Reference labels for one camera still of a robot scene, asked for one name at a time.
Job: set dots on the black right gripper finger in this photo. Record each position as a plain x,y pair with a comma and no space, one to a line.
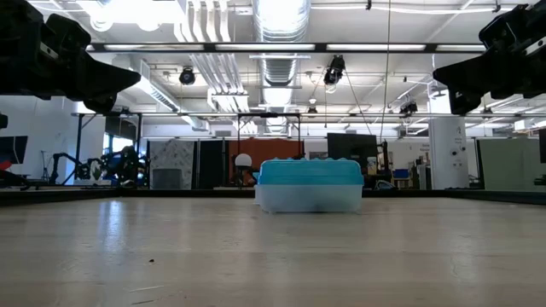
466,101
469,74

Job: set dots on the person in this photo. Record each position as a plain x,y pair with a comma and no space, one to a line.
126,166

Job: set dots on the white dome lamp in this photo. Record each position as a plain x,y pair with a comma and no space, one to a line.
243,159

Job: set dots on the blue storage bin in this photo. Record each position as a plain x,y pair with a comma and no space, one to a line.
401,173

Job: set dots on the grey speckled partition panel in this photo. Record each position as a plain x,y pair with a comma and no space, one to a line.
170,155

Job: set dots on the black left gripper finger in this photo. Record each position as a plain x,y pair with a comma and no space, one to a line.
100,79
100,104

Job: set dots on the black background robot arm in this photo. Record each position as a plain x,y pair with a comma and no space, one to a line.
64,158

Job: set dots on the black table border rail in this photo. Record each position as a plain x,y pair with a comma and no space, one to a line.
64,195

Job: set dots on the black ceiling camera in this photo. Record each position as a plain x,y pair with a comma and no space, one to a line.
334,70
408,107
187,76

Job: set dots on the black metal workcell frame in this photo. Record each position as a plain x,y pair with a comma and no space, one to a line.
78,149
268,114

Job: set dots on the black monitor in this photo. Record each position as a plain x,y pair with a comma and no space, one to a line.
542,145
15,147
352,145

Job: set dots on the black partition panel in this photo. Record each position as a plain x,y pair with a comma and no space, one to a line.
211,164

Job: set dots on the white pillar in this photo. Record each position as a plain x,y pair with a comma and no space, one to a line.
448,153

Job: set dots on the translucent white supply box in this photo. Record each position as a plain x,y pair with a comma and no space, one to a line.
307,198

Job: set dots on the silver ventilation duct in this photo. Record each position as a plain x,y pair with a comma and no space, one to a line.
279,17

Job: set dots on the blue plastic box lid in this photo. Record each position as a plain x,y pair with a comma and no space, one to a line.
311,172

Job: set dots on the red angled bar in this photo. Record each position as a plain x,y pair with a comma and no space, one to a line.
5,165

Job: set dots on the black overhead light beam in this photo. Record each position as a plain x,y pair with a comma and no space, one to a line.
317,47

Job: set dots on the orange partition panel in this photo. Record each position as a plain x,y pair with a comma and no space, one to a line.
273,148

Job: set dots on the green partition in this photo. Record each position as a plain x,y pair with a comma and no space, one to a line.
507,164

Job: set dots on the grey bin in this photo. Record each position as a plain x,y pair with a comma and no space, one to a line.
167,179

